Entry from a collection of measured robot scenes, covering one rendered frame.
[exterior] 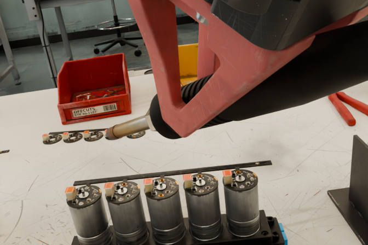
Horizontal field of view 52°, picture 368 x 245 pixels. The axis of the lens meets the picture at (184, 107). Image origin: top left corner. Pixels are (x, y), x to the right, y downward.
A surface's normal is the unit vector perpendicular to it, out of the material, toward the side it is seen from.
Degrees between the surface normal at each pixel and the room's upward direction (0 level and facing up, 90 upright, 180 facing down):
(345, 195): 0
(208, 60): 87
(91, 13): 90
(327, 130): 0
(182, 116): 98
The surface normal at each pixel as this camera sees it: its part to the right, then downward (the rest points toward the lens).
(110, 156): -0.11, -0.90
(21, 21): 0.11, 0.40
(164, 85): -0.72, 0.48
